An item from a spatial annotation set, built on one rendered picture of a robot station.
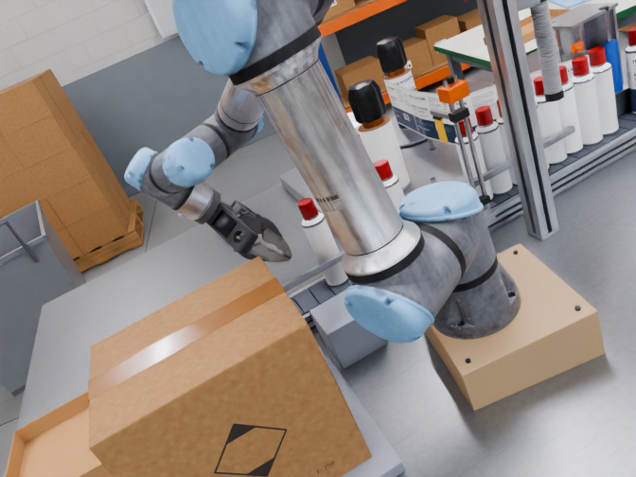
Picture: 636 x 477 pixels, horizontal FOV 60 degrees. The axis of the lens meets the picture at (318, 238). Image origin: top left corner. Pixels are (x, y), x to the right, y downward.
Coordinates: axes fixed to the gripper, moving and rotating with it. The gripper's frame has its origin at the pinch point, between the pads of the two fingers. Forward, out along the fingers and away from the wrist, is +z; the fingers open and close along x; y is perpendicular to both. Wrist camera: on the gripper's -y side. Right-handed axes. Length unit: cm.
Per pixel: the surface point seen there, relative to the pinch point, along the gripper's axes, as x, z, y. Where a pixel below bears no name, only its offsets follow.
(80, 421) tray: 56, -14, 9
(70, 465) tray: 58, -15, -4
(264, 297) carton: 1.6, -15.4, -31.8
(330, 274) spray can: -1.7, 10.3, -1.6
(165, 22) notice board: -53, -10, 439
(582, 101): -66, 38, -2
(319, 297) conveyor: 3.8, 11.2, -1.9
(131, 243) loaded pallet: 108, 47, 325
